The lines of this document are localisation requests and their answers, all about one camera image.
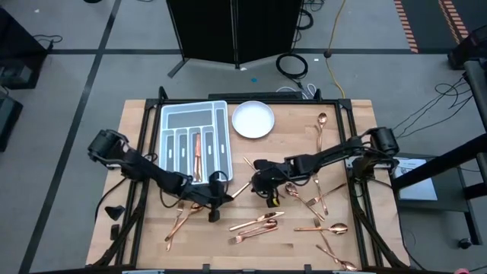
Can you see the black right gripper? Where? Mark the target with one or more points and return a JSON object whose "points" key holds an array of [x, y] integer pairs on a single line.
{"points": [[272, 175]]}

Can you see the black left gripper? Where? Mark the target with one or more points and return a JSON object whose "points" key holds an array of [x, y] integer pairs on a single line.
{"points": [[207, 194]]}

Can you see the copper table knife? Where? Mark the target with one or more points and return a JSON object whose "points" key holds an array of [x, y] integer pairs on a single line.
{"points": [[241, 189], [197, 152], [266, 217]]}

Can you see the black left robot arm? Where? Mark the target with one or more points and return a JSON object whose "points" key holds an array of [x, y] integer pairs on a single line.
{"points": [[152, 175]]}

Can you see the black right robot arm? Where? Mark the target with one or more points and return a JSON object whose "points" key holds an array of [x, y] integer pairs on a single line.
{"points": [[335, 152]]}

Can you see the white round plate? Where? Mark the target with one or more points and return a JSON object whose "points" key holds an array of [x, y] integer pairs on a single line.
{"points": [[253, 120]]}

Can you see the white cutlery organizer tray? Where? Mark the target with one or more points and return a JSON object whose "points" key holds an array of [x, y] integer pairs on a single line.
{"points": [[190, 120]]}

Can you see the black bar behind table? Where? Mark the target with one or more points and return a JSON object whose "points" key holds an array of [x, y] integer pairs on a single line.
{"points": [[255, 96]]}

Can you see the silver aluminium extrusion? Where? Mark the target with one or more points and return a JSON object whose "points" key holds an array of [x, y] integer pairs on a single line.
{"points": [[142, 271], [354, 272]]}

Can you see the small black block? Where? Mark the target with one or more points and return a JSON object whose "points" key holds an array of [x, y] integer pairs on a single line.
{"points": [[114, 232]]}

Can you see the white paper sheet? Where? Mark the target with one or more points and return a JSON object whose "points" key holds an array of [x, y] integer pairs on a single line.
{"points": [[418, 186]]}

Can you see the black folding screen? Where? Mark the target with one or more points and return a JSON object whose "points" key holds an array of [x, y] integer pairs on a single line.
{"points": [[205, 30]]}

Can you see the black metal stand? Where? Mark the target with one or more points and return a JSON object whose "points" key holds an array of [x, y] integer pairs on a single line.
{"points": [[441, 163]]}

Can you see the black caster wheel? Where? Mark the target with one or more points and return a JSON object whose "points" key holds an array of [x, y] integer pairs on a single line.
{"points": [[465, 243]]}

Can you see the pink object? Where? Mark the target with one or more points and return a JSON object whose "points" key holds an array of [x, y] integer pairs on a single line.
{"points": [[462, 271]]}

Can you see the black equipment box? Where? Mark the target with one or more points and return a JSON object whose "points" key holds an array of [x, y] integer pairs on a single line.
{"points": [[7, 122]]}

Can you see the black mat orange stripes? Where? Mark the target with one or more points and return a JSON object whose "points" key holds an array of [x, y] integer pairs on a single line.
{"points": [[426, 23]]}

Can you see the grey metal pole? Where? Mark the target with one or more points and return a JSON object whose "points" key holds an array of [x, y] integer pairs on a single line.
{"points": [[475, 87]]}

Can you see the black equipment cart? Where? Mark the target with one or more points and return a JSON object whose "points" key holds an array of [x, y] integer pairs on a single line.
{"points": [[19, 57]]}

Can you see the black equipment case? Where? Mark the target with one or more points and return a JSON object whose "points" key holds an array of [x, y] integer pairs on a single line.
{"points": [[472, 49]]}

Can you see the black triangular bracket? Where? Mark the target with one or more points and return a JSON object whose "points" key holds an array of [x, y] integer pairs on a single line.
{"points": [[114, 214]]}

